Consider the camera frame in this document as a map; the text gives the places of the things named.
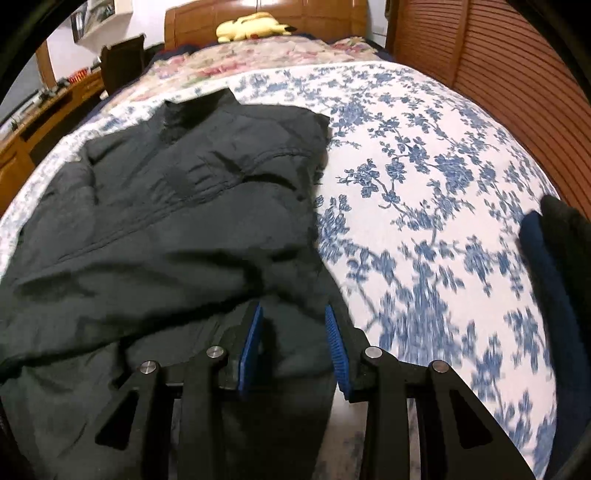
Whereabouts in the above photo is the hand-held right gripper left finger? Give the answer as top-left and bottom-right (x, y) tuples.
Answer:
(95, 302), (266, 480)

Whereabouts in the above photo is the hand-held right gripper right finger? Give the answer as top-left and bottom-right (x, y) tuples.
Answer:
(324, 305), (536, 480)

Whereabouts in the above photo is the black zip jacket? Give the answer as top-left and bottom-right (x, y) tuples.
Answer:
(0, 88), (356, 480)

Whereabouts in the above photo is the blue floral bedsheet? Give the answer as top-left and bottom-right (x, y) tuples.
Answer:
(0, 62), (561, 480)

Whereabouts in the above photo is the folded navy garment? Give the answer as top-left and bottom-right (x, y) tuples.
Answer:
(518, 212), (591, 462)

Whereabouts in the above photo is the folded black garment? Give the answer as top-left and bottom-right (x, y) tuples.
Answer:
(540, 194), (591, 324)

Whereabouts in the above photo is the wooden desk cabinet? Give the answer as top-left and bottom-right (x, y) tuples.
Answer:
(0, 69), (105, 185)

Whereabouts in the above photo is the dark chair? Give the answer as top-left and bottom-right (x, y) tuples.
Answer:
(100, 34), (146, 95)

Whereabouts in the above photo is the yellow plush toy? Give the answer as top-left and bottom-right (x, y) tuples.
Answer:
(216, 14), (296, 44)

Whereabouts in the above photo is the wooden louvered wardrobe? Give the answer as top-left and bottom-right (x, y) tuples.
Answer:
(385, 0), (591, 259)

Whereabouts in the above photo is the wooden bed headboard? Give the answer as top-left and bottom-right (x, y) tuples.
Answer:
(165, 0), (370, 51)

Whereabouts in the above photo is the wooden window frame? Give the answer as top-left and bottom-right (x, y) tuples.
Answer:
(34, 41), (55, 90)

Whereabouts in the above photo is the white wall shelf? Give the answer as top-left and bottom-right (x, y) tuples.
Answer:
(69, 0), (134, 42)

